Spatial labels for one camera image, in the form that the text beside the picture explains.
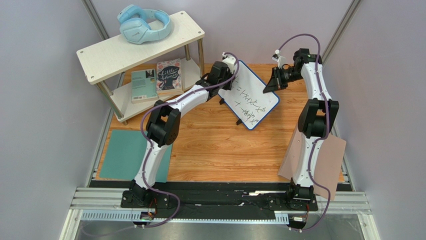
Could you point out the pink mat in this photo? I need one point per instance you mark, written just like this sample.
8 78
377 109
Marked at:
329 162

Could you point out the teal green mat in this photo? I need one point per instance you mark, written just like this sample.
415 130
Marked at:
124 154

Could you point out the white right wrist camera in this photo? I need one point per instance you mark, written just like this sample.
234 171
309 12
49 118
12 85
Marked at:
278 58

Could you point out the teal paperback book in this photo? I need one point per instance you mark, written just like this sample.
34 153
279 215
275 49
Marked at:
143 86

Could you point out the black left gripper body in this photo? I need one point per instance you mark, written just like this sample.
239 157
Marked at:
225 85

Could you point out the blue headphones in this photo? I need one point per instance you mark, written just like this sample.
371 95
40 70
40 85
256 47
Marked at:
135 28

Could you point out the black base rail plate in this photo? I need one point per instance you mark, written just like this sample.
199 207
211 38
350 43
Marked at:
219 200

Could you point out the dark floral Little Women book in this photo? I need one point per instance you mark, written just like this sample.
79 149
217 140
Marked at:
169 78

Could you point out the white two-tier shelf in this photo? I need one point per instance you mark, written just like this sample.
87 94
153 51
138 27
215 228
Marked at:
115 55

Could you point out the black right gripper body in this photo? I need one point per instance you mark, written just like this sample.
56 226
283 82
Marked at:
279 79

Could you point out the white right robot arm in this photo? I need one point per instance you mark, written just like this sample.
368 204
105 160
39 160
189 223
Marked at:
315 121

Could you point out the blue framed whiteboard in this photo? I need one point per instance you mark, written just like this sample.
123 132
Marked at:
246 98

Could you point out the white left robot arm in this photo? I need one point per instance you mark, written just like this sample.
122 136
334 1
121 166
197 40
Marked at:
163 125

